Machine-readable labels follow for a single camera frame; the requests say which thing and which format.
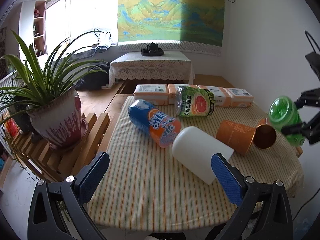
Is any green plastic cup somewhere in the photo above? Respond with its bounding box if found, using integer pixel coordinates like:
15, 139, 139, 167
268, 96, 302, 132

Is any copper metal cup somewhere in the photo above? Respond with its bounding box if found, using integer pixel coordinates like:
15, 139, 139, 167
253, 118, 277, 150

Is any orange paper cup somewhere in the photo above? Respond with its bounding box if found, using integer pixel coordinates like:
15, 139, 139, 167
216, 120, 255, 156

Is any white plastic cup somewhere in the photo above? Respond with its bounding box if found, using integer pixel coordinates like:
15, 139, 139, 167
172, 126, 235, 185

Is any wooden slatted plant stand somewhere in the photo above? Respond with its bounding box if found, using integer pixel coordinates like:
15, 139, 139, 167
6, 113, 112, 182

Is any right orange tissue pack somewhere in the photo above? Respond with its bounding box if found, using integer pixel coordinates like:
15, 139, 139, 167
224, 88, 254, 107

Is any spider plant in red-white pot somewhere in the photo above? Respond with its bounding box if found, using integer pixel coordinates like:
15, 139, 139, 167
1, 33, 103, 148

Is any black bag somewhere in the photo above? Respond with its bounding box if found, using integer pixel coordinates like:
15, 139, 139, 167
75, 64, 110, 91

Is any dark potted plant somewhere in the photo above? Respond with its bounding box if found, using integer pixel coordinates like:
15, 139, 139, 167
1, 91, 32, 133

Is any left orange tissue pack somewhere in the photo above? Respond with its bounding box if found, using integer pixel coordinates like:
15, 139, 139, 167
133, 84, 169, 106

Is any lace-covered low table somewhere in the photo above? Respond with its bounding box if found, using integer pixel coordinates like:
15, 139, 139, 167
108, 51, 195, 88

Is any black teapot on tray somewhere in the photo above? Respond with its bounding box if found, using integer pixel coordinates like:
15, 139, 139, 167
140, 42, 165, 56

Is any landscape painting roller blind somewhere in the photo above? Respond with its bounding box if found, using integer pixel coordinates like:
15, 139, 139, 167
117, 0, 225, 47

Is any ink painting wall scroll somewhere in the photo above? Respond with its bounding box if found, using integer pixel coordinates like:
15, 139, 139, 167
0, 27, 8, 79

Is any white pink wall shelf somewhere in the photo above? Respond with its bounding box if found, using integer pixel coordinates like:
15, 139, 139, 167
18, 0, 48, 64

